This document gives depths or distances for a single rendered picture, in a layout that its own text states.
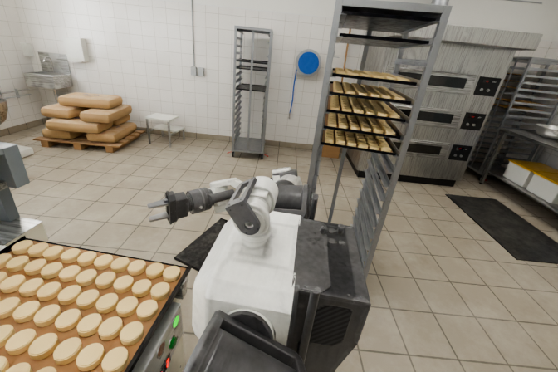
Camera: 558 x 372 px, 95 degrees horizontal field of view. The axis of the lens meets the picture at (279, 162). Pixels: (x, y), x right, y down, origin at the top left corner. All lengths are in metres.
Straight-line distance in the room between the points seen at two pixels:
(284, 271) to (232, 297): 0.09
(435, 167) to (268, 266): 3.87
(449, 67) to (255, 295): 3.67
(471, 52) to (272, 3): 2.68
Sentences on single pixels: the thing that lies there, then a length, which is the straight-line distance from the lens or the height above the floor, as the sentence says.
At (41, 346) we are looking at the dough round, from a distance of 0.89.
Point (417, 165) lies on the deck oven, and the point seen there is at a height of 0.29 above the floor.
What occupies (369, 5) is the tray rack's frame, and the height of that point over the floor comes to 1.80.
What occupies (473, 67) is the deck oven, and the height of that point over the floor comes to 1.62.
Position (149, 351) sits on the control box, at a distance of 0.89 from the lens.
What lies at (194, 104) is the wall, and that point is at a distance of 4.73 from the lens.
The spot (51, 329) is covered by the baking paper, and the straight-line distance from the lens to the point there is 0.93.
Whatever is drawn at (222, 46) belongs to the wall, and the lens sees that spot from 4.50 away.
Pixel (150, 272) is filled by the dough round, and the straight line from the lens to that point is 0.94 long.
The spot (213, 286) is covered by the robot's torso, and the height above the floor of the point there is 1.23.
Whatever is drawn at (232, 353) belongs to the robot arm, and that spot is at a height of 1.24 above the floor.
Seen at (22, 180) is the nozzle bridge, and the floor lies 1.04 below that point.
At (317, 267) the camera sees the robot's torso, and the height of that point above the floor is 1.23.
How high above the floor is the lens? 1.58
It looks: 24 degrees down
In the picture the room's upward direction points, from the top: 6 degrees clockwise
